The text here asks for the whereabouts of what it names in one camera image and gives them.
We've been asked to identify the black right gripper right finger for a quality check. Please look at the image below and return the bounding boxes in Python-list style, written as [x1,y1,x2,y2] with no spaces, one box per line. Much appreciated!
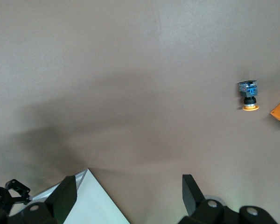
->
[178,174,280,224]

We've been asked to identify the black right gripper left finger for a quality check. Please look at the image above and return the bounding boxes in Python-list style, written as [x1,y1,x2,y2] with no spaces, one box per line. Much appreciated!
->
[0,175,79,224]

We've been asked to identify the white drawer cabinet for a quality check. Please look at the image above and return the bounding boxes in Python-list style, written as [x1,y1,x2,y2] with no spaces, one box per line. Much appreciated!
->
[29,168,131,224]

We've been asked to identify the orange push button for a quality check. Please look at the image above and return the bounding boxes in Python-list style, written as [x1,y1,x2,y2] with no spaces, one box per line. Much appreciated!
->
[238,79,260,111]

